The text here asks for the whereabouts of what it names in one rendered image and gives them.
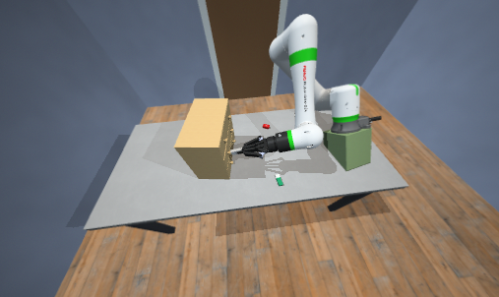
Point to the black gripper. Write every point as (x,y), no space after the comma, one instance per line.
(260,145)

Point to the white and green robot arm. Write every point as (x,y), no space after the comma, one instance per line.
(299,41)

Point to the small tan chest of drawers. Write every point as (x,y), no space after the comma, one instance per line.
(198,141)

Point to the white and green eraser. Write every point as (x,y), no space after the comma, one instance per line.
(279,179)

